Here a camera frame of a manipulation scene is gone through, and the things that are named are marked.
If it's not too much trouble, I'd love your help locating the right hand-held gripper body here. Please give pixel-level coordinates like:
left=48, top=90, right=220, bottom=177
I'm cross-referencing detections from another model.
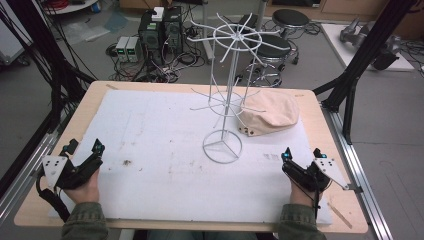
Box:
left=281, top=156, right=351, bottom=194

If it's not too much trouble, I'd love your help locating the white box on computer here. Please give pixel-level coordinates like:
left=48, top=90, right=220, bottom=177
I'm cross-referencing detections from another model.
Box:
left=150, top=6, right=166, bottom=23

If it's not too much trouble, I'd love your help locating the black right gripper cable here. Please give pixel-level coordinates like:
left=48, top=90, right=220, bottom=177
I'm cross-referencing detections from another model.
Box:
left=311, top=186, right=331, bottom=220

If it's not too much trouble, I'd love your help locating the grey robot part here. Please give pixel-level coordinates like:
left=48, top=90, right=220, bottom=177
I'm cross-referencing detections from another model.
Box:
left=339, top=17, right=403, bottom=71

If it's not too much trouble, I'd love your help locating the white foam mat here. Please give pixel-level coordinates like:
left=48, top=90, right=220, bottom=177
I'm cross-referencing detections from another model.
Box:
left=49, top=88, right=334, bottom=226

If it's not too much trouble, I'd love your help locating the person's right hand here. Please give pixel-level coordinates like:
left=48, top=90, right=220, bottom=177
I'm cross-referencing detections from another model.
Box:
left=289, top=178, right=322, bottom=208

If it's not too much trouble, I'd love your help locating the black round stool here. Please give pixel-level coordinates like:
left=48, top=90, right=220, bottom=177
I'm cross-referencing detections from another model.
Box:
left=244, top=34, right=294, bottom=88
left=271, top=8, right=311, bottom=38

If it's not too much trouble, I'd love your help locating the tangle of floor cables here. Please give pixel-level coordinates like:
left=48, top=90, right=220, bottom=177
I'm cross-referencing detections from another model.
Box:
left=105, top=19, right=209, bottom=84

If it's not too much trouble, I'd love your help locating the black metal frame post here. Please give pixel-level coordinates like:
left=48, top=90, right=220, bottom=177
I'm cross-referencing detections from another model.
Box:
left=0, top=0, right=98, bottom=133
left=312, top=0, right=419, bottom=146

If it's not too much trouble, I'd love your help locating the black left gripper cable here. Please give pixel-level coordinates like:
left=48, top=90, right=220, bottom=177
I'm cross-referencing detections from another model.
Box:
left=35, top=174, right=72, bottom=223

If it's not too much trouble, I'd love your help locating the beige flat cap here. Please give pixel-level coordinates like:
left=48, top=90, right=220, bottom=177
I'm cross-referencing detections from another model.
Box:
left=237, top=89, right=301, bottom=138

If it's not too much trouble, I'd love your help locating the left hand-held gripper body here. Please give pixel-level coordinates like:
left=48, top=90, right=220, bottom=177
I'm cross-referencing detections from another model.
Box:
left=41, top=150, right=104, bottom=191

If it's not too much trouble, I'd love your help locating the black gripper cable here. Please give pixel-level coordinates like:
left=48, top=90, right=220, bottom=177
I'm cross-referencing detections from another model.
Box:
left=35, top=174, right=72, bottom=223
left=311, top=186, right=331, bottom=220

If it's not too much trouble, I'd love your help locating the white wire hat rack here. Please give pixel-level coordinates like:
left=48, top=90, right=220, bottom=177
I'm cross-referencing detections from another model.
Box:
left=186, top=12, right=295, bottom=165

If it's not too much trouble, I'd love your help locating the thin wooden stick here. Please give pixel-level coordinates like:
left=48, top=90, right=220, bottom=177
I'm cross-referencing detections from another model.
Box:
left=327, top=201, right=353, bottom=230

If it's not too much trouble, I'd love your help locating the person's left hand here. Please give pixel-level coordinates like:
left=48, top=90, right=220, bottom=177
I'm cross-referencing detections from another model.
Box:
left=62, top=166, right=101, bottom=205

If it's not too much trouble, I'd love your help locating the white platform board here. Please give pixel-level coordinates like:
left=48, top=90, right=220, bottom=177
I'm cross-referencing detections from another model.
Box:
left=319, top=22, right=416, bottom=72

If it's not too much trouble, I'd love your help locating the black computer tower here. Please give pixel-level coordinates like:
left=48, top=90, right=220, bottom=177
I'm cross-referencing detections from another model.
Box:
left=162, top=6, right=184, bottom=56
left=137, top=11, right=165, bottom=66

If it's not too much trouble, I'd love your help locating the aluminium rail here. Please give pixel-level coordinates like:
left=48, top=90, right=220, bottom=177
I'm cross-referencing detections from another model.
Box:
left=0, top=109, right=76, bottom=225
left=320, top=101, right=395, bottom=240

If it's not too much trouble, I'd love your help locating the grey bench power supply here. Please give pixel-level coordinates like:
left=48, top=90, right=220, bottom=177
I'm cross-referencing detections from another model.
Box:
left=115, top=35, right=130, bottom=63
left=125, top=35, right=142, bottom=63

